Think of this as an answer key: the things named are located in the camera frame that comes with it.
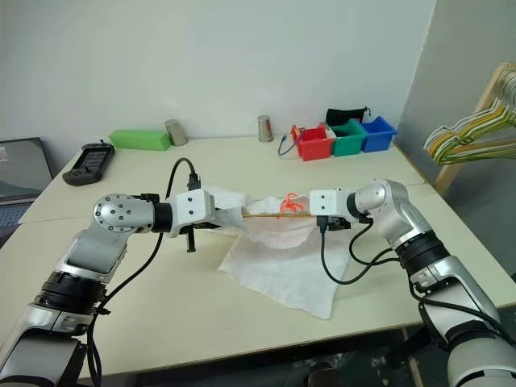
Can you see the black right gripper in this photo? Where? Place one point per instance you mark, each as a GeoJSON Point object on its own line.
{"type": "Point", "coordinates": [338, 223]}

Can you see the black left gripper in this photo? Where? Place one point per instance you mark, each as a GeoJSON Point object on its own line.
{"type": "Point", "coordinates": [201, 227]}

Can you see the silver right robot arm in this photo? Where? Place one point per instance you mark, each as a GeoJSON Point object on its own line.
{"type": "Point", "coordinates": [395, 205]}

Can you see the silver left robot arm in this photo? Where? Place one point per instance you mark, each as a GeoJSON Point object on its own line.
{"type": "Point", "coordinates": [117, 213]}

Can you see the green plastic bin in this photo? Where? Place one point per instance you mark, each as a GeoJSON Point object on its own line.
{"type": "Point", "coordinates": [346, 147]}

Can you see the red plastic bin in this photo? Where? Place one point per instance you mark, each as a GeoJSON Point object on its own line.
{"type": "Point", "coordinates": [316, 149]}

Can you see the blue plastic bin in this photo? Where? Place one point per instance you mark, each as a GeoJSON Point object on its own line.
{"type": "Point", "coordinates": [377, 141]}

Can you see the wide metal cup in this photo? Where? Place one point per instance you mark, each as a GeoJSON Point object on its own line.
{"type": "Point", "coordinates": [176, 133]}

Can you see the slim metal cup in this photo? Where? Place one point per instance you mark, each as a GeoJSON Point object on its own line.
{"type": "Point", "coordinates": [265, 129]}

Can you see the green rectangular box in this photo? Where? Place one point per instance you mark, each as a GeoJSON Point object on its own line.
{"type": "Point", "coordinates": [137, 139]}

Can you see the bunch of coloured hangers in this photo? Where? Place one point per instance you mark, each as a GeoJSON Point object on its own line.
{"type": "Point", "coordinates": [447, 175]}

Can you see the black handheld controller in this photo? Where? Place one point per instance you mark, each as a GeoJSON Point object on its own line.
{"type": "Point", "coordinates": [88, 163]}

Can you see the bundle of hangers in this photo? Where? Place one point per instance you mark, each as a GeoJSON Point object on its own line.
{"type": "Point", "coordinates": [443, 128]}

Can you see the dark rounded shape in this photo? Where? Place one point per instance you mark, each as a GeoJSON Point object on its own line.
{"type": "Point", "coordinates": [324, 375]}

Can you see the wooden table leg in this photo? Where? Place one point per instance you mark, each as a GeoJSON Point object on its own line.
{"type": "Point", "coordinates": [414, 371]}

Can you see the grey laptop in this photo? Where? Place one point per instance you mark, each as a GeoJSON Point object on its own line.
{"type": "Point", "coordinates": [20, 169]}

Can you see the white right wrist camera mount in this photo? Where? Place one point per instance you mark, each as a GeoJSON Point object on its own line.
{"type": "Point", "coordinates": [326, 201]}

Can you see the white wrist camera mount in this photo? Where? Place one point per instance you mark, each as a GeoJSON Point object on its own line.
{"type": "Point", "coordinates": [191, 209]}
{"type": "Point", "coordinates": [326, 201]}

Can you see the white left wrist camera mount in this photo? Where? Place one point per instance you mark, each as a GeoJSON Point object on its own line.
{"type": "Point", "coordinates": [191, 209]}

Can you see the black table frame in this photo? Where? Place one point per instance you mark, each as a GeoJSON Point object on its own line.
{"type": "Point", "coordinates": [379, 354]}

